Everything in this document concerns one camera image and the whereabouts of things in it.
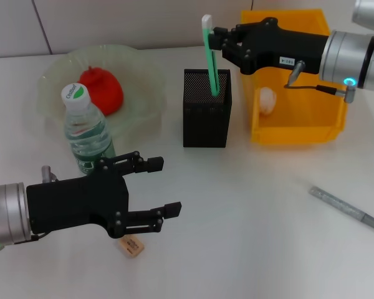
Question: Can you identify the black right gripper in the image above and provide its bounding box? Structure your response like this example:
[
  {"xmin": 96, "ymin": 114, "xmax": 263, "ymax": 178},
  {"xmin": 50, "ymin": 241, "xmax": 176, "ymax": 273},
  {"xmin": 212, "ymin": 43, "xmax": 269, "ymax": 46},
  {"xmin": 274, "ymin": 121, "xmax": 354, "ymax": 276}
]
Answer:
[{"xmin": 210, "ymin": 17, "xmax": 330, "ymax": 75}]

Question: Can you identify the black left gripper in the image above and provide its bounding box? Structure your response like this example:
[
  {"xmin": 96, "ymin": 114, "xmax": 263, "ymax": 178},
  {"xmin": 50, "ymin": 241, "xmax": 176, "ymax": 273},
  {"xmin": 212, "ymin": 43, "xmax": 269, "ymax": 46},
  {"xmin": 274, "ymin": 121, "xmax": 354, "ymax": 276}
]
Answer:
[{"xmin": 26, "ymin": 151, "xmax": 182, "ymax": 239}]

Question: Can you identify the mint green utility knife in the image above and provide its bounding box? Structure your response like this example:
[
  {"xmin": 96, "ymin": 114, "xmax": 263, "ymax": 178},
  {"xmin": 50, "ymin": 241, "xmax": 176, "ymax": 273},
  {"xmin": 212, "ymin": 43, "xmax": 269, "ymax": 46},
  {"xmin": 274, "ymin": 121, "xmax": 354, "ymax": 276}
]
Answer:
[{"xmin": 201, "ymin": 14, "xmax": 221, "ymax": 97}]

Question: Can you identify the small tan eraser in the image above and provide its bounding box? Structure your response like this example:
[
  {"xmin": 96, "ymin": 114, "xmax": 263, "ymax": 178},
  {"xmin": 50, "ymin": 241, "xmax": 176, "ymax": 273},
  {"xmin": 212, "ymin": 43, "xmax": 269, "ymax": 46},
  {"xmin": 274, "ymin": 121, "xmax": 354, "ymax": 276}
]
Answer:
[{"xmin": 117, "ymin": 235, "xmax": 145, "ymax": 259}]

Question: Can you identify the white paper ball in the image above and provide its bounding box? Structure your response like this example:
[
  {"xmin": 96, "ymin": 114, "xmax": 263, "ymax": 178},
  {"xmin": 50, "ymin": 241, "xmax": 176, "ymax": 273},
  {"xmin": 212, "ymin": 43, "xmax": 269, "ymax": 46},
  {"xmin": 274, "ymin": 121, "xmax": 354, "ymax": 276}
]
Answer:
[{"xmin": 259, "ymin": 87, "xmax": 277, "ymax": 116}]

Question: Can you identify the clear water bottle green label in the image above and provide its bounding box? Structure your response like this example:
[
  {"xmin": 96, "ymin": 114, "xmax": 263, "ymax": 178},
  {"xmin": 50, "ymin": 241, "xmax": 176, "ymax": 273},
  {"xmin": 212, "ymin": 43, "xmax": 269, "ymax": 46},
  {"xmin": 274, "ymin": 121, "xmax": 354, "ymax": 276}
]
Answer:
[{"xmin": 60, "ymin": 82, "xmax": 117, "ymax": 175}]

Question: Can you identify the red-orange toy orange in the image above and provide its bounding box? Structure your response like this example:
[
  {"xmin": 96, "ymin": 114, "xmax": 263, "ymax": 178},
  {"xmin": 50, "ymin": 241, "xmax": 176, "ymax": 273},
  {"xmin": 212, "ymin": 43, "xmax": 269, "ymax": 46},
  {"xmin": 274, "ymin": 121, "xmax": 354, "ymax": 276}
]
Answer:
[{"xmin": 78, "ymin": 65, "xmax": 125, "ymax": 115}]

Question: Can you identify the grey marker pen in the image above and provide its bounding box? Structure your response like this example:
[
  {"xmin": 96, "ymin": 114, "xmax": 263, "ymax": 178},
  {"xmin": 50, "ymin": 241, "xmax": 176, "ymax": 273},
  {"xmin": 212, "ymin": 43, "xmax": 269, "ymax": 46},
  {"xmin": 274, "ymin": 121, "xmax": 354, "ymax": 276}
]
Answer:
[{"xmin": 308, "ymin": 186, "xmax": 374, "ymax": 233}]

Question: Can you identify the black mesh pen holder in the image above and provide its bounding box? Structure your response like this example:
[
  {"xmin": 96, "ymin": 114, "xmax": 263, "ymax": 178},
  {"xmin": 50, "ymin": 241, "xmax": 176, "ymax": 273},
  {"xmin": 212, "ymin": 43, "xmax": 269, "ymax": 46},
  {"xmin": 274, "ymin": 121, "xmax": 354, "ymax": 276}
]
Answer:
[{"xmin": 183, "ymin": 68, "xmax": 233, "ymax": 148}]

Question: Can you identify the pale green glass fruit plate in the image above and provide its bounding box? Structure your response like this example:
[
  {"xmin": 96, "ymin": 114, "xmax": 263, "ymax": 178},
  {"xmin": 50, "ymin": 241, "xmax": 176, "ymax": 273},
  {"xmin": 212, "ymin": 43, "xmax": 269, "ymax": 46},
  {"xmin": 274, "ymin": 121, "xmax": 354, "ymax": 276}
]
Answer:
[{"xmin": 37, "ymin": 44, "xmax": 168, "ymax": 141}]

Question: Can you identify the yellow plastic bin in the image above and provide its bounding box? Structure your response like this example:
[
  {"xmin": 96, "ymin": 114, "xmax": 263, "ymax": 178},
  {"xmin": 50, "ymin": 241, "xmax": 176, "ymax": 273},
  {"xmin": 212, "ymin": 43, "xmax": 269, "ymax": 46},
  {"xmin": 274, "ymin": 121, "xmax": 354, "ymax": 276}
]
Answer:
[{"xmin": 240, "ymin": 8, "xmax": 350, "ymax": 146}]

